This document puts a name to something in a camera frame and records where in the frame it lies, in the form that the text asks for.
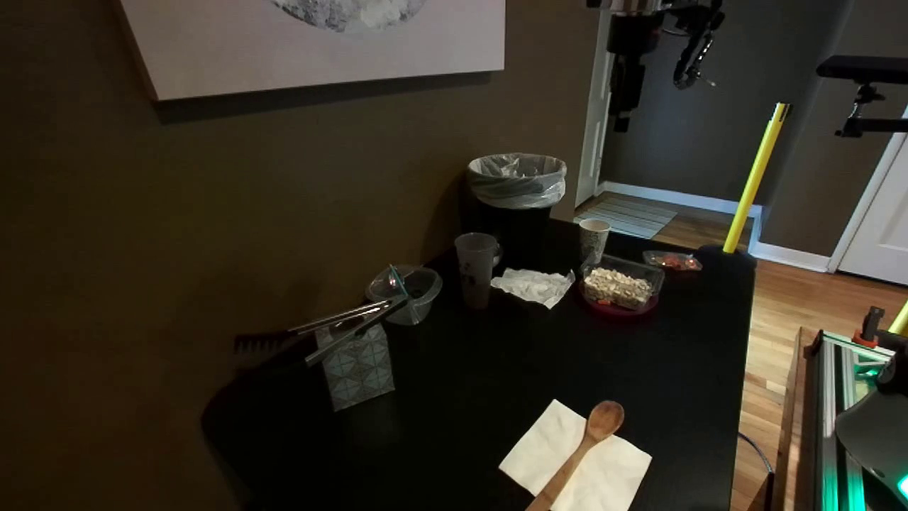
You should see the white door frame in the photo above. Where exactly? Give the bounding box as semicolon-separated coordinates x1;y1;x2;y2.
569;0;619;211

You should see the white paper napkin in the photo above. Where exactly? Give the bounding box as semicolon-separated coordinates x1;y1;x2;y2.
497;397;656;511

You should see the white framed wall picture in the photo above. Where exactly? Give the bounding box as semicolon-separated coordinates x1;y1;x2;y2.
115;0;507;106

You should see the small snack packet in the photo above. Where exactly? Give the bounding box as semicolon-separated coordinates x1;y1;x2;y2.
640;248;707;274

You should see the aluminium profile frame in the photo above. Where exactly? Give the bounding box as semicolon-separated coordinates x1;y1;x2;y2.
798;324;897;511

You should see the black camera stand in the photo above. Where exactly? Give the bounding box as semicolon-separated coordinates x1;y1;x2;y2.
813;53;908;142

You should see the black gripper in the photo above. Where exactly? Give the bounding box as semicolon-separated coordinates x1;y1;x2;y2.
605;10;659;137

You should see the black orange clamp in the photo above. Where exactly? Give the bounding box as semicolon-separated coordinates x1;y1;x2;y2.
849;301;908;351

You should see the white panel door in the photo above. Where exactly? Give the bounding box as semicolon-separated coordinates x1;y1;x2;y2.
827;107;908;290

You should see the yellow pole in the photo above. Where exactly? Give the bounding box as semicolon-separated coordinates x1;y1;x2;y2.
720;100;790;255

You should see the crumpled white paper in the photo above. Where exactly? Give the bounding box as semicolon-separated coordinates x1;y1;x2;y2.
488;267;579;311

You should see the wooden spoon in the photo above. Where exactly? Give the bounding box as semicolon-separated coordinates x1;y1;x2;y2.
524;397;630;511

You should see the clear container of popcorn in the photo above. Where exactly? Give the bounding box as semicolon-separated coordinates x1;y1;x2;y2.
579;253;667;318

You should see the black bin with white liner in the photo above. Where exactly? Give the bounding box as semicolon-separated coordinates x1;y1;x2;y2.
463;150;569;255

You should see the patterned paper cup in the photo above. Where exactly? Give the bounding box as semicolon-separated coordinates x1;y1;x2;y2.
576;215;615;277

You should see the dark translucent plastic cup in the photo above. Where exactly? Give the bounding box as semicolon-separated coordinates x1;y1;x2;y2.
451;229;502;311

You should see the light floor mat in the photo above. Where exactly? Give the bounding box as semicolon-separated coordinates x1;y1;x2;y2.
569;189;681;242

